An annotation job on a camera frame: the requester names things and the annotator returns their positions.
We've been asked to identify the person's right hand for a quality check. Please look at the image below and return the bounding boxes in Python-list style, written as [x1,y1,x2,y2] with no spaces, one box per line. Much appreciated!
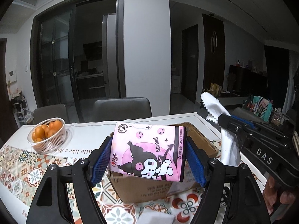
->
[262,176,298,215]

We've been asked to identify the grey chair behind box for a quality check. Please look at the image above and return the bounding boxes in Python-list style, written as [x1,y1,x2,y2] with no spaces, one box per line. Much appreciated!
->
[92,97,152,122]

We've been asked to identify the white basket of oranges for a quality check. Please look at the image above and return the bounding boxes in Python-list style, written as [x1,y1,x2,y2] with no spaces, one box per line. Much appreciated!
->
[27,117,67,153]

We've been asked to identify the grey chair right side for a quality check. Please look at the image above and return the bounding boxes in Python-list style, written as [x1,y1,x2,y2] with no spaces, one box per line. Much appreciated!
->
[232,107,265,122]

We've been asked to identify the white cleaning cloth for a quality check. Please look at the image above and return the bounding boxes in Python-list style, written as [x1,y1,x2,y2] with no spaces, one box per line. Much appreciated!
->
[201,92,241,166]

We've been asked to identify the black sliding glass door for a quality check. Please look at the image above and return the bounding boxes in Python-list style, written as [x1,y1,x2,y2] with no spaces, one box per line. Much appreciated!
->
[30,0,126,123]

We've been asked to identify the grey chair far left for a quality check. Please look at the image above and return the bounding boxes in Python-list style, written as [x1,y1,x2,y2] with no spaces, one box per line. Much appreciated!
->
[33,104,70,124]

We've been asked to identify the patterned tile table runner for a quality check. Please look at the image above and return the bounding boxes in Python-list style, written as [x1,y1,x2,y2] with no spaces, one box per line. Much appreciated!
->
[0,139,260,224]

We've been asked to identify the brown cardboard box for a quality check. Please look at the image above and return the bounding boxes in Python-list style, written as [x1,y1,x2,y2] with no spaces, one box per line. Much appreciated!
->
[107,122,218,203]

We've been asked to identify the wooden high chair with clothes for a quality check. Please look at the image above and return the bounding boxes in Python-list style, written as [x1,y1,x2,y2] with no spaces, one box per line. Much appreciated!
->
[243,96,273,123]

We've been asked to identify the pink Kuromi tissue pack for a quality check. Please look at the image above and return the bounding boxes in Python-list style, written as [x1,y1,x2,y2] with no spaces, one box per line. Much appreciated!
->
[108,121,187,182]

